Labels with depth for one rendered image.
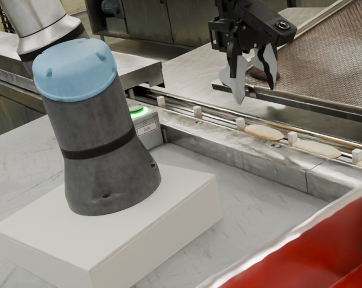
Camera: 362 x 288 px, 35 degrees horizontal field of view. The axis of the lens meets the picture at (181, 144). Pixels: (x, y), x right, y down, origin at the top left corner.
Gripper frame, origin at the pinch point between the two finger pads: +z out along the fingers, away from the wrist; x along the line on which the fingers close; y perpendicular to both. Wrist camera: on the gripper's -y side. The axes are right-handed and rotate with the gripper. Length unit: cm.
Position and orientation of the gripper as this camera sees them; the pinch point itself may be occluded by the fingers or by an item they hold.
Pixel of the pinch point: (258, 92)
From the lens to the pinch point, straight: 108.1
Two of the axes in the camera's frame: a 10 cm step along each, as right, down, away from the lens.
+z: 1.8, 9.1, 3.8
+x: -7.9, 3.6, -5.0
